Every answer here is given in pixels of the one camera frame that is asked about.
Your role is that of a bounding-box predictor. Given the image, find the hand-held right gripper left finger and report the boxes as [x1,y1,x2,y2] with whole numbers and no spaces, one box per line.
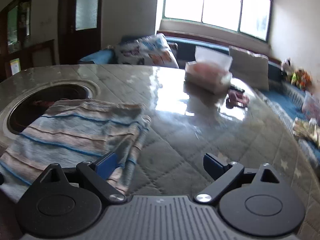
[37,152,126,203]

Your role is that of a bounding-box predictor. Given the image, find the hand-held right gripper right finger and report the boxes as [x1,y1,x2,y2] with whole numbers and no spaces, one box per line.
[195,153,280,203]

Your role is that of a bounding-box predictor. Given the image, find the striped blue beige clothes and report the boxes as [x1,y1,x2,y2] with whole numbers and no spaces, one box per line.
[0,99,152,196]

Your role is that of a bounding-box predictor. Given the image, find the small pink cloth toy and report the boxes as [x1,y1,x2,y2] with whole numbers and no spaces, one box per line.
[226,90,250,108]

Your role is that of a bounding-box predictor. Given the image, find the white tissue box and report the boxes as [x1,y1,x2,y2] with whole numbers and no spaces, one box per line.
[184,45,233,95]

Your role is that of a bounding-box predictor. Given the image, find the blue bench sofa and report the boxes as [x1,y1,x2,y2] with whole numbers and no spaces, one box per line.
[79,31,320,165]

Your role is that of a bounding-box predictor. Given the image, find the pale yellow crumpled cloth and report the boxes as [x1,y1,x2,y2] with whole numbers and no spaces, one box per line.
[292,117,320,147]

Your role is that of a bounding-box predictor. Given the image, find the round built-in table burner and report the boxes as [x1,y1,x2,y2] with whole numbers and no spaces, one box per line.
[0,80,101,143]

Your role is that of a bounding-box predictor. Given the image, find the grey square pillow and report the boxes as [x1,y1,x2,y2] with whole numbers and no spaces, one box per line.
[228,45,270,91]

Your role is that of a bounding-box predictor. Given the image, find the light blue blanket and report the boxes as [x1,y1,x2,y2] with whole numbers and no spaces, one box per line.
[79,49,116,65]

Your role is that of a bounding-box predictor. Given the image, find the clear plastic storage box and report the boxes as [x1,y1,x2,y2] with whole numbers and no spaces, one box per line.
[301,91,320,121]

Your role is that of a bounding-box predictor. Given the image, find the black white cow plush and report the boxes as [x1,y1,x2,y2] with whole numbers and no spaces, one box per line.
[281,57,292,73]

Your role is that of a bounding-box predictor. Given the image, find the butterfly print pillow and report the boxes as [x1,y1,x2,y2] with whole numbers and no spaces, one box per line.
[114,33,180,69]

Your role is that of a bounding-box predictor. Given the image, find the orange tiger plush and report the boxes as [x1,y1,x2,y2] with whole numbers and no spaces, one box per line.
[300,69,312,89]

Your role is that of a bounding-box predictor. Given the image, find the low wooden sideboard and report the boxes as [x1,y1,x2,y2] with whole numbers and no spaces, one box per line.
[22,39,56,68]

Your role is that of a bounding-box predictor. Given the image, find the yellow framed board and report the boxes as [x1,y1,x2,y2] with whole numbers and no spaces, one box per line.
[9,58,21,76]

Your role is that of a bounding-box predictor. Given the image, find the dark door with frosted glass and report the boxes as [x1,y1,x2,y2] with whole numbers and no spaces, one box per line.
[58,0,103,66]

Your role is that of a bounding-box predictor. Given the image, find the dark wooden display cabinet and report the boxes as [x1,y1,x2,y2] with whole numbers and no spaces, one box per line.
[0,0,33,82]

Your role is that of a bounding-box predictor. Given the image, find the green framed window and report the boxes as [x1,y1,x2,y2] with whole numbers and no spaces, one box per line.
[160,0,272,42]

